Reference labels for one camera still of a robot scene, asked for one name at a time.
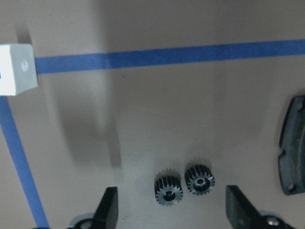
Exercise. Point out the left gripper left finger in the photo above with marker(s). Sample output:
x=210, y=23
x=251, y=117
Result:
x=106, y=214

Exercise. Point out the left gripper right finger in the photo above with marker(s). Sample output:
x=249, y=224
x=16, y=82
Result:
x=240, y=211

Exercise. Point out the small black bearing gear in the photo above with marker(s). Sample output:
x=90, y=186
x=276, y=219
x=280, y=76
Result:
x=198, y=178

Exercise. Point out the black brake pad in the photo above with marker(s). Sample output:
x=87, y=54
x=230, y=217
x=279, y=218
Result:
x=291, y=162

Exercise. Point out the white curved plastic part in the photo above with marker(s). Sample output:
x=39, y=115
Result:
x=17, y=69

